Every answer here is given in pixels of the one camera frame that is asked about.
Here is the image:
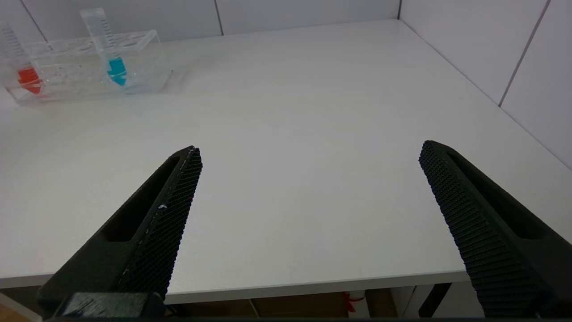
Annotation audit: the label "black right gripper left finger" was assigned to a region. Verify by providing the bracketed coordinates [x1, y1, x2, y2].
[38, 146, 203, 316]

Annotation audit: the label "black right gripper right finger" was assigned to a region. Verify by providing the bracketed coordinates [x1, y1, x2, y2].
[419, 140, 572, 318]

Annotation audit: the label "test tube with blue pigment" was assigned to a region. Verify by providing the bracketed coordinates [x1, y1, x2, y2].
[80, 8, 128, 87]

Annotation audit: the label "clear acrylic test tube rack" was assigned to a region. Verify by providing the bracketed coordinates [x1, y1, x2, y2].
[4, 30, 173, 107]

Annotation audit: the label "test tube with red pigment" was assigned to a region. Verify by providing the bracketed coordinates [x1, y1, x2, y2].
[0, 21, 46, 95]

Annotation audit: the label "black table leg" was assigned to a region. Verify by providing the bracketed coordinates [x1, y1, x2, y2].
[417, 282, 451, 318]

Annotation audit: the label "small red object under table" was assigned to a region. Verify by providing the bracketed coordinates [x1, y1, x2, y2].
[343, 292, 365, 313]

